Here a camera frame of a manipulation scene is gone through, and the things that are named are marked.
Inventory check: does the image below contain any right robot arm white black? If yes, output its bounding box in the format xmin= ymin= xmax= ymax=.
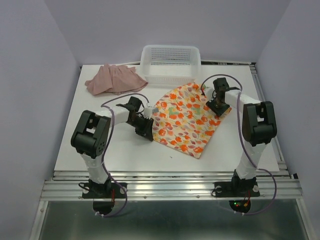
xmin=201 ymin=74 xmax=277 ymax=198

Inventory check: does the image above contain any white plastic basket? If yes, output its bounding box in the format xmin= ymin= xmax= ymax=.
xmin=139 ymin=45 xmax=201 ymax=85

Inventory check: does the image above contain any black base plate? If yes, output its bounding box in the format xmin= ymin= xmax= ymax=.
xmin=211 ymin=180 xmax=260 ymax=214
xmin=78 ymin=180 xmax=127 ymax=217

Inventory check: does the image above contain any orange floral skirt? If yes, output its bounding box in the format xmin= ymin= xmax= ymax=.
xmin=152 ymin=83 xmax=232 ymax=159

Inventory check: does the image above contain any pink skirt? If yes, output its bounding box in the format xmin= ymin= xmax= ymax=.
xmin=84 ymin=64 xmax=148 ymax=96

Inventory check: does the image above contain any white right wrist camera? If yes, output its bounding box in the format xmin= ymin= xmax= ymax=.
xmin=202 ymin=87 xmax=214 ymax=100

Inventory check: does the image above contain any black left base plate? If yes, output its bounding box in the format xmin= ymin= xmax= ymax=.
xmin=78 ymin=180 xmax=127 ymax=217

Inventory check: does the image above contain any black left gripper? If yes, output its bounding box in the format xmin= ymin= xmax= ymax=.
xmin=127 ymin=115 xmax=154 ymax=141

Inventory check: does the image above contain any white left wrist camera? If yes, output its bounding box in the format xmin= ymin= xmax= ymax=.
xmin=142 ymin=106 xmax=159 ymax=119

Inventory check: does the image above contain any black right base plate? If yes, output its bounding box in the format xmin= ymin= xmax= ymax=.
xmin=211 ymin=180 xmax=260 ymax=214

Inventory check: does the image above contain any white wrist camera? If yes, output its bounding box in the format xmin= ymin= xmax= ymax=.
xmin=142 ymin=106 xmax=159 ymax=119
xmin=202 ymin=87 xmax=214 ymax=100

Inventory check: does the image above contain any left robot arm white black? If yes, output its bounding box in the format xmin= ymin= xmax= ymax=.
xmin=70 ymin=96 xmax=159 ymax=199

